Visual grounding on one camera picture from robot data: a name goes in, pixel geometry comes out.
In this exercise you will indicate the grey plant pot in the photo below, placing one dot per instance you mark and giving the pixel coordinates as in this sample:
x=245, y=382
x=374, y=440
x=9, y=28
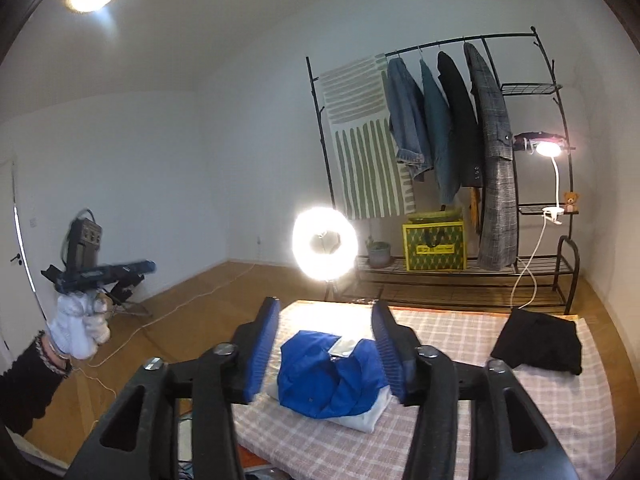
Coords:
x=378, y=256

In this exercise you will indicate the pink plaid blanket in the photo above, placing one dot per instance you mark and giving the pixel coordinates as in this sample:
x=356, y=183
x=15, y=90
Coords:
x=575, y=410

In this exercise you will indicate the black folded garment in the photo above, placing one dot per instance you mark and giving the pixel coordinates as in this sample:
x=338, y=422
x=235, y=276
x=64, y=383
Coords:
x=540, y=342

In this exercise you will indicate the green striped white rug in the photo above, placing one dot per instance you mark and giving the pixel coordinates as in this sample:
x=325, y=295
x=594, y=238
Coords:
x=360, y=160

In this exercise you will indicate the white door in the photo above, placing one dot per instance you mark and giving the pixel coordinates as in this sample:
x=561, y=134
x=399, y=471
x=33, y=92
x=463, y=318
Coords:
x=10, y=240

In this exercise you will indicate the black metal clothes rack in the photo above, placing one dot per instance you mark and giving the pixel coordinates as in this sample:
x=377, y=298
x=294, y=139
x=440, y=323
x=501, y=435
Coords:
x=573, y=275

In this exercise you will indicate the yellow green patterned box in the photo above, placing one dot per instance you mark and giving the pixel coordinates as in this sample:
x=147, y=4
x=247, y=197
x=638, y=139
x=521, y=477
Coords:
x=435, y=247

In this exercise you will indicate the black coat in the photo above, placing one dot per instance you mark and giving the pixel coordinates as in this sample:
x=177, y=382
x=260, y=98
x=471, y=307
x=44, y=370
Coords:
x=462, y=125

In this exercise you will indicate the white and blue jacket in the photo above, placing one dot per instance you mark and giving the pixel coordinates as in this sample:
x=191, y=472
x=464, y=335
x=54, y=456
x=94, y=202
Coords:
x=315, y=380

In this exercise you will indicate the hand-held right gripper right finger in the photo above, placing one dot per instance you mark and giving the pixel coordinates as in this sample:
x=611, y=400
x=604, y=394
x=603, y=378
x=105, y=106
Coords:
x=390, y=355

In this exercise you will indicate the teal jacket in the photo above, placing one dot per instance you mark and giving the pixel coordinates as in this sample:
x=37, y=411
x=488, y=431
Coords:
x=442, y=150

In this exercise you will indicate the grey plaid coat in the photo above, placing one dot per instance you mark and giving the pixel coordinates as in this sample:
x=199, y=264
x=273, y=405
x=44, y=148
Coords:
x=497, y=200

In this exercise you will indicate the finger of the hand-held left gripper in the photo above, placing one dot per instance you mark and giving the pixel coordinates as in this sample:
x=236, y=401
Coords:
x=130, y=267

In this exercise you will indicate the blue denim jacket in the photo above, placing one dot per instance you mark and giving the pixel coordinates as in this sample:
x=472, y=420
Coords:
x=407, y=120

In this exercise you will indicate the small brown teddy bear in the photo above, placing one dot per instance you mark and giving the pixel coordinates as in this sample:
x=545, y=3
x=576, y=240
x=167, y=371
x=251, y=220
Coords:
x=571, y=202

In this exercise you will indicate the person's left hand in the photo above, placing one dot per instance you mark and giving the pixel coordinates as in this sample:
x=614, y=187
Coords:
x=75, y=327

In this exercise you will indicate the black folding stand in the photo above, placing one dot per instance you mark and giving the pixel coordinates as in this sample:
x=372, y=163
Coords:
x=125, y=290

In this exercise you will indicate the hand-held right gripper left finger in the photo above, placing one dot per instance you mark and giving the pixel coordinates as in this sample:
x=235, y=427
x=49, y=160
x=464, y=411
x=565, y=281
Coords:
x=262, y=355

